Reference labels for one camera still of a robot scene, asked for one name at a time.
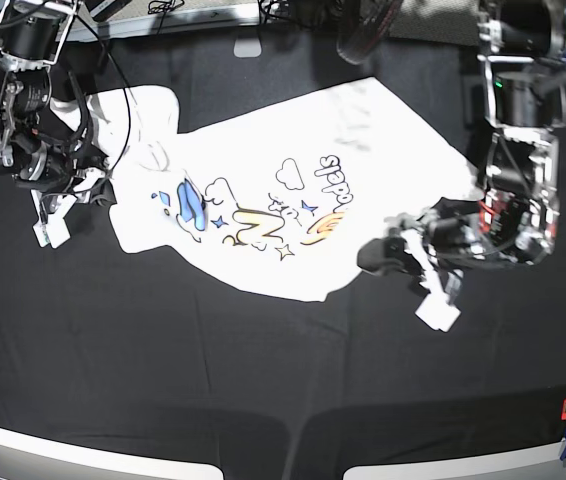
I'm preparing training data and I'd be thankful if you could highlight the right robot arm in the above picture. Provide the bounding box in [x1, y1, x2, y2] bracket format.
[0, 1, 115, 218]

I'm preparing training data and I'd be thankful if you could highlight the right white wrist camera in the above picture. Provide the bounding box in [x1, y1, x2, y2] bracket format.
[30, 190, 77, 249]

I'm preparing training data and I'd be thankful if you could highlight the grey camera mount base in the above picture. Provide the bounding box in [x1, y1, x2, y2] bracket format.
[233, 32, 262, 59]

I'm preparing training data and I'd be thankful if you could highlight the black red cable bundle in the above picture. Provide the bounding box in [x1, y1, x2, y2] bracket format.
[335, 0, 400, 64]

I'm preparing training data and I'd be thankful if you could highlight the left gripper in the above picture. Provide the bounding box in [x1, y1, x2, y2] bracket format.
[357, 207, 488, 276]

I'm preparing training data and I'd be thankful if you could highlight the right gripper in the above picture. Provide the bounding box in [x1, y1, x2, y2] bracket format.
[27, 150, 117, 206]

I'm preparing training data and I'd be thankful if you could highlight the white printed t-shirt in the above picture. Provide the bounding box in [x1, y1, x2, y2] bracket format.
[52, 75, 487, 304]

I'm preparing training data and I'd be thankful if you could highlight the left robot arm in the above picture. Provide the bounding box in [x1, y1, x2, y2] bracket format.
[357, 1, 566, 275]

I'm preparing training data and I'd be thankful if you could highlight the black table cloth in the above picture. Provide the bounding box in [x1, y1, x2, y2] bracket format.
[0, 34, 566, 471]

